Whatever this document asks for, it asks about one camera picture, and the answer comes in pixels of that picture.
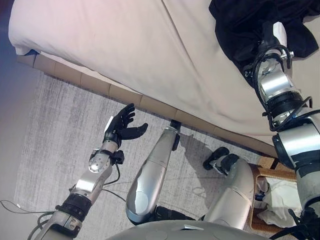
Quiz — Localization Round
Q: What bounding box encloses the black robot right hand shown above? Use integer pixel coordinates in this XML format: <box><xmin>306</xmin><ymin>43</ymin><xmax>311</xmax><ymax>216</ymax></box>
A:
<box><xmin>258</xmin><ymin>20</ymin><xmax>288</xmax><ymax>48</ymax></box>

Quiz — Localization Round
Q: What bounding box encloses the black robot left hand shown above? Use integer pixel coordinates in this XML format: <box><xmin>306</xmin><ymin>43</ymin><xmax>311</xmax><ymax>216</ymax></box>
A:
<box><xmin>103</xmin><ymin>102</ymin><xmax>149</xmax><ymax>148</ymax></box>

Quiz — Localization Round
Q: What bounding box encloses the black garment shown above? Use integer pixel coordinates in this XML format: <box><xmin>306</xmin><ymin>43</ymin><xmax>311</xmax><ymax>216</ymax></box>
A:
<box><xmin>208</xmin><ymin>0</ymin><xmax>320</xmax><ymax>76</ymax></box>

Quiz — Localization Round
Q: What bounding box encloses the white blue clothing tag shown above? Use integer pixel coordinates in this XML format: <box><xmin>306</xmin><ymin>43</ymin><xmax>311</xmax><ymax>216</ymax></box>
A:
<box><xmin>254</xmin><ymin>189</ymin><xmax>265</xmax><ymax>209</ymax></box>

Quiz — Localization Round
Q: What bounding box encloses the white garment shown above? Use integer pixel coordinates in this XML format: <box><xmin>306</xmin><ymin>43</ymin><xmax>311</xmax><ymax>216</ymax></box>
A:
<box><xmin>255</xmin><ymin>175</ymin><xmax>305</xmax><ymax>229</ymax></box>

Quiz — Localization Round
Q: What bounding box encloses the beige bed cover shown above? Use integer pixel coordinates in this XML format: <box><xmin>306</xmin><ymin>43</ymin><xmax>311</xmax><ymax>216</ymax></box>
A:
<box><xmin>8</xmin><ymin>0</ymin><xmax>320</xmax><ymax>138</ymax></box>

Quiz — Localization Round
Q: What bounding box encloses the brown wicker basket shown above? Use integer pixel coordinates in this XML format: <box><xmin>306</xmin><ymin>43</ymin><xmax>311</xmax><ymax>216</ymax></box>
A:
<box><xmin>249</xmin><ymin>156</ymin><xmax>305</xmax><ymax>233</ymax></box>

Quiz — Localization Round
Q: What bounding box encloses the grey striped rug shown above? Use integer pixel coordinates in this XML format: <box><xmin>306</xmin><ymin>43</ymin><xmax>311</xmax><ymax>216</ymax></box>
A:
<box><xmin>14</xmin><ymin>72</ymin><xmax>276</xmax><ymax>240</ymax></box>

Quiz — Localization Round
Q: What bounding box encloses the robot left leg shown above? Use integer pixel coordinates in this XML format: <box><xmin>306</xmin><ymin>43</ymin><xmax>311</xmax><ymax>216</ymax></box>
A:
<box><xmin>125</xmin><ymin>119</ymin><xmax>183</xmax><ymax>226</ymax></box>

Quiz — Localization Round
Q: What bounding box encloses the robot leg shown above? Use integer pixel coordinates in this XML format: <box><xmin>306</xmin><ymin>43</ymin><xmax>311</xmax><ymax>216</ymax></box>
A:
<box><xmin>125</xmin><ymin>119</ymin><xmax>183</xmax><ymax>226</ymax></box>
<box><xmin>202</xmin><ymin>146</ymin><xmax>256</xmax><ymax>231</ymax></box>

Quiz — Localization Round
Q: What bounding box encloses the robot right leg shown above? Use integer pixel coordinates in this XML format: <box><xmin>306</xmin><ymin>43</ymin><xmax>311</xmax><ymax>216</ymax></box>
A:
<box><xmin>202</xmin><ymin>146</ymin><xmax>256</xmax><ymax>231</ymax></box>

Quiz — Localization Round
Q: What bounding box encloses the tan bed frame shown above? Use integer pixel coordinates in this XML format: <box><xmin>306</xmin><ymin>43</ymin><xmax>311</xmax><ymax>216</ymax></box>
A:
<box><xmin>15</xmin><ymin>53</ymin><xmax>280</xmax><ymax>159</ymax></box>

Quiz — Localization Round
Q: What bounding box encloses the thin dark floor cable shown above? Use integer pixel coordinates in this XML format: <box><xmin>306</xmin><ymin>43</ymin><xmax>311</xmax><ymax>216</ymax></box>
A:
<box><xmin>0</xmin><ymin>199</ymin><xmax>59</xmax><ymax>216</ymax></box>

